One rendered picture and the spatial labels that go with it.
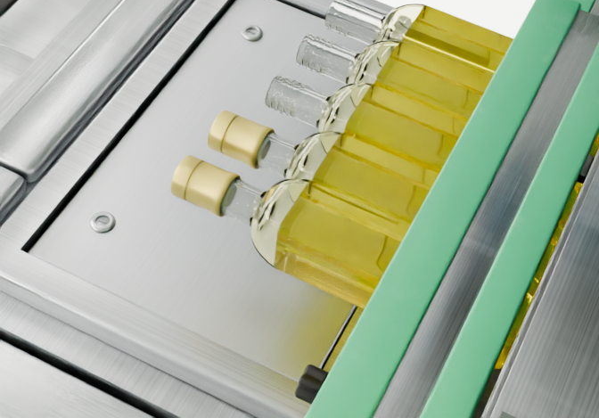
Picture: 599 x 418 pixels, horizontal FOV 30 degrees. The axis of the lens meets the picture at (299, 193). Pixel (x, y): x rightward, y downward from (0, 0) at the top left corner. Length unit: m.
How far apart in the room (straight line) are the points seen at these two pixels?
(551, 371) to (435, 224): 0.12
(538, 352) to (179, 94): 0.57
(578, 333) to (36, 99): 0.64
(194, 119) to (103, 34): 0.15
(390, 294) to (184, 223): 0.38
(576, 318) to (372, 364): 0.12
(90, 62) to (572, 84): 0.53
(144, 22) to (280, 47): 0.14
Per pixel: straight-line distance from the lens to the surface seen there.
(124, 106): 1.09
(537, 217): 0.71
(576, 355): 0.64
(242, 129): 0.89
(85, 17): 1.22
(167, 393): 0.94
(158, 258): 0.98
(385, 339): 0.64
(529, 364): 0.63
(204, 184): 0.85
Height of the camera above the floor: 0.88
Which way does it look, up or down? 13 degrees up
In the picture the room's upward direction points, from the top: 66 degrees counter-clockwise
